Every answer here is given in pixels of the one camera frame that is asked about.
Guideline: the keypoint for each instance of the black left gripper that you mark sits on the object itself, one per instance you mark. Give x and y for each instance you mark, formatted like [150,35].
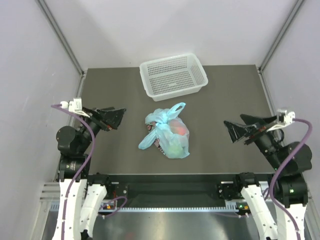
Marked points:
[105,118]

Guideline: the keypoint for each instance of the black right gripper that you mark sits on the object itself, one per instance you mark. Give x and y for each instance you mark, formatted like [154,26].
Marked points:
[258,127]

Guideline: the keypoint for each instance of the light blue plastic bag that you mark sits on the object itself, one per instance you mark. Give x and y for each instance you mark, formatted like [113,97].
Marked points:
[159,132]

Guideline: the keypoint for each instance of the red apple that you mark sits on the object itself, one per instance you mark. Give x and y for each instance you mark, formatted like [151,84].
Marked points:
[178,127]

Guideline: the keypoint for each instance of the green pear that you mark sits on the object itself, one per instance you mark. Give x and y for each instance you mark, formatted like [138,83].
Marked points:
[175,151]

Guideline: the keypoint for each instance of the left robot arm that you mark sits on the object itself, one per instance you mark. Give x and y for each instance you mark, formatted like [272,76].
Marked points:
[81,194]

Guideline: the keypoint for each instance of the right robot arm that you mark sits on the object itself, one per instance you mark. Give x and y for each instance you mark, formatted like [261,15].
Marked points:
[279,211]

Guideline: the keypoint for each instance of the dark grey table mat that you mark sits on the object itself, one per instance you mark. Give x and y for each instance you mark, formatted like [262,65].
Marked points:
[232,90]

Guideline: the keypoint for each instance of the white perforated plastic basket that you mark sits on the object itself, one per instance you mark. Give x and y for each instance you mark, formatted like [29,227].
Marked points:
[171,77]

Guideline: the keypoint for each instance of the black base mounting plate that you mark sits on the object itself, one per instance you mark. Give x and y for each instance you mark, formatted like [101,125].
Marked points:
[168,191]

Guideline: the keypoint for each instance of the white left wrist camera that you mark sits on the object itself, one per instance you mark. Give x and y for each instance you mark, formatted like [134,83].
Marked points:
[74,106]

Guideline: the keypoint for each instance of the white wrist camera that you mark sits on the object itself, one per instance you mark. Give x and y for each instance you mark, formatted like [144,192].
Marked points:
[282,119]
[74,106]

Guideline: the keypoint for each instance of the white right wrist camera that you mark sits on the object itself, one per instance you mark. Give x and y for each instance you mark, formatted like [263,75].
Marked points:
[282,119]

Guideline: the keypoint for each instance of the right aluminium frame post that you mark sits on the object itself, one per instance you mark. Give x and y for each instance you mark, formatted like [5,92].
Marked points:
[298,4]

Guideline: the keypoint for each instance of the aluminium frame post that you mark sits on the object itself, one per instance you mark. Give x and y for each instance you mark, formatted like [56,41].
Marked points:
[298,4]
[60,35]

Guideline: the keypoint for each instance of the grey slotted cable duct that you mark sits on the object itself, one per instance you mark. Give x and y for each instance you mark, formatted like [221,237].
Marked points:
[230,207]

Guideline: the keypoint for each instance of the left aluminium frame post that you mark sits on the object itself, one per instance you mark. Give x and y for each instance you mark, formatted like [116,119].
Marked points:
[60,35]

